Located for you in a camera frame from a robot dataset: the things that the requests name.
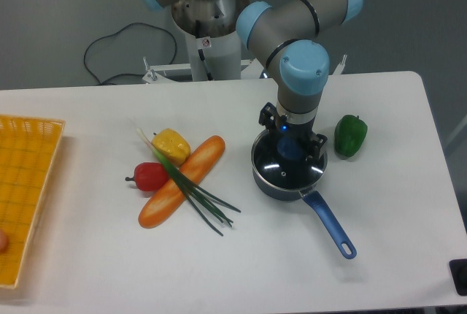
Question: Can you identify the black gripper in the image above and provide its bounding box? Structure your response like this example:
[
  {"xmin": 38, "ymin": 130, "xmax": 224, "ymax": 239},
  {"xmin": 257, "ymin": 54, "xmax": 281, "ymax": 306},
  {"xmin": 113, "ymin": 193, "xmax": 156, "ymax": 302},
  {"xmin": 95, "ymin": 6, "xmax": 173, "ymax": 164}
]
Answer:
[{"xmin": 258, "ymin": 102, "xmax": 327, "ymax": 162}]

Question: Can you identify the glass lid blue knob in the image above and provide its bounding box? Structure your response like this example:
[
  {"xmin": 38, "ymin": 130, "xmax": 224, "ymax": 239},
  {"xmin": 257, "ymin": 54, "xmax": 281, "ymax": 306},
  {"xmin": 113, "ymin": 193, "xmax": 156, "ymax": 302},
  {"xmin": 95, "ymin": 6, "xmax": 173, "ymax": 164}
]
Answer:
[{"xmin": 252, "ymin": 130, "xmax": 328, "ymax": 191}]

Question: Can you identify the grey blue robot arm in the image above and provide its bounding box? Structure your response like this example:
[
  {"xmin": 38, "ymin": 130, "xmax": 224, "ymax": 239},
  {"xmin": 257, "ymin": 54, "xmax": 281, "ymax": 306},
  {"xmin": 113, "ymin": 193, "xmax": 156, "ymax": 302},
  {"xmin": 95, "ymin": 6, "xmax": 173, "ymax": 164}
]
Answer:
[{"xmin": 143, "ymin": 0, "xmax": 363, "ymax": 160}]

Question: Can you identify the green bell pepper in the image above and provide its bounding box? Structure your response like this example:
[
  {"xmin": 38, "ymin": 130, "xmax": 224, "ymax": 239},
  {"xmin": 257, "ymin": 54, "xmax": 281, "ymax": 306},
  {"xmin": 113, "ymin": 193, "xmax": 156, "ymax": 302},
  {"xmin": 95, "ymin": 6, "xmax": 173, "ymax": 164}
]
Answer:
[{"xmin": 334, "ymin": 114, "xmax": 368, "ymax": 158}]

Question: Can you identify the dark blue saucepan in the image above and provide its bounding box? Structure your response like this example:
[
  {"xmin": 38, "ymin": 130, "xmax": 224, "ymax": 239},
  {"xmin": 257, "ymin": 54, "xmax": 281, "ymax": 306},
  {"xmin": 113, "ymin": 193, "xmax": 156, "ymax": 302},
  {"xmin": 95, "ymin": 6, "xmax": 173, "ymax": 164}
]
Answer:
[{"xmin": 251, "ymin": 130, "xmax": 357, "ymax": 259}]

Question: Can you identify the green spring onion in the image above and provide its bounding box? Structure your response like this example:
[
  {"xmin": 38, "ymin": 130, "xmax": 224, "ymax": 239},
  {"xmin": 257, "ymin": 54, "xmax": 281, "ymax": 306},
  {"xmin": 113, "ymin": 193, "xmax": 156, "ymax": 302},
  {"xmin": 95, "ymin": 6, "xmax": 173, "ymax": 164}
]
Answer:
[{"xmin": 136, "ymin": 127, "xmax": 242, "ymax": 237}]

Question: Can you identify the yellow bell pepper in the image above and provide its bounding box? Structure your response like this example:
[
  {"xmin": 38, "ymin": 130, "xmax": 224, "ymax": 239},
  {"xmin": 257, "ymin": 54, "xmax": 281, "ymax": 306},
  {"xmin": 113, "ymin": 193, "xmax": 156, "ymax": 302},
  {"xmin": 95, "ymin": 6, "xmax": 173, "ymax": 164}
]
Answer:
[{"xmin": 151, "ymin": 129, "xmax": 191, "ymax": 166}]

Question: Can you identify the orange baguette bread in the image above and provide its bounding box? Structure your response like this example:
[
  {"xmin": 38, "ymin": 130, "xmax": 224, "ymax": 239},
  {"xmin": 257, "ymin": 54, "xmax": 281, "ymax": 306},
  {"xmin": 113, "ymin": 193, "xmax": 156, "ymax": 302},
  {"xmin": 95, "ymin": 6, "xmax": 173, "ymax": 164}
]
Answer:
[{"xmin": 138, "ymin": 135, "xmax": 226, "ymax": 229}]

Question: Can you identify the red bell pepper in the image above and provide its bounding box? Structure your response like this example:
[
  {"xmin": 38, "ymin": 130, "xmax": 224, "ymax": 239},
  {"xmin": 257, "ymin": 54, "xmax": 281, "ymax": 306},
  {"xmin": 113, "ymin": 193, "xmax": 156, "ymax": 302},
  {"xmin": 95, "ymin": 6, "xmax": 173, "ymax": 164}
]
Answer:
[{"xmin": 125, "ymin": 162, "xmax": 169, "ymax": 192}]

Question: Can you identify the black corner device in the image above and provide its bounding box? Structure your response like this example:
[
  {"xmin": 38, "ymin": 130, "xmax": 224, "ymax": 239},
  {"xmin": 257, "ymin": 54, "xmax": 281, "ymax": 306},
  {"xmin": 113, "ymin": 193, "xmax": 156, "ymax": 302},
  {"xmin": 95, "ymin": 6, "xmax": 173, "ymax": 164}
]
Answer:
[{"xmin": 449, "ymin": 259, "xmax": 467, "ymax": 296}]

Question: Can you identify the yellow woven basket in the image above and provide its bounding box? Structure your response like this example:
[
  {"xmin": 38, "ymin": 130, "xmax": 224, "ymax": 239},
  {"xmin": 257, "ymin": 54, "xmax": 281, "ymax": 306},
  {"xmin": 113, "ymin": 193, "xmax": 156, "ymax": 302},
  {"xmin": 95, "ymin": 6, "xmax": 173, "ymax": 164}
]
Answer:
[{"xmin": 1, "ymin": 115, "xmax": 66, "ymax": 289}]

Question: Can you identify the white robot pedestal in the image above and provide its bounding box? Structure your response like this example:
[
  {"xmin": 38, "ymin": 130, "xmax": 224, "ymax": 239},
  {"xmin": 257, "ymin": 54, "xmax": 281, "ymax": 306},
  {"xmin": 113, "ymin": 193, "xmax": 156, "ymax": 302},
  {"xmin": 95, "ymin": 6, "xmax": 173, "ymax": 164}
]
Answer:
[{"xmin": 142, "ymin": 0, "xmax": 347, "ymax": 83}]

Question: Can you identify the black floor cable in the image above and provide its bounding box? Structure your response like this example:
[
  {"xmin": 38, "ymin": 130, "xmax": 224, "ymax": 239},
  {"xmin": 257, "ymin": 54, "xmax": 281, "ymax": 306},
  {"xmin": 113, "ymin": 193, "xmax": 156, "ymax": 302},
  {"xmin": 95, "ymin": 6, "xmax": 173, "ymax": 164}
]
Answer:
[{"xmin": 83, "ymin": 22, "xmax": 178, "ymax": 86}]

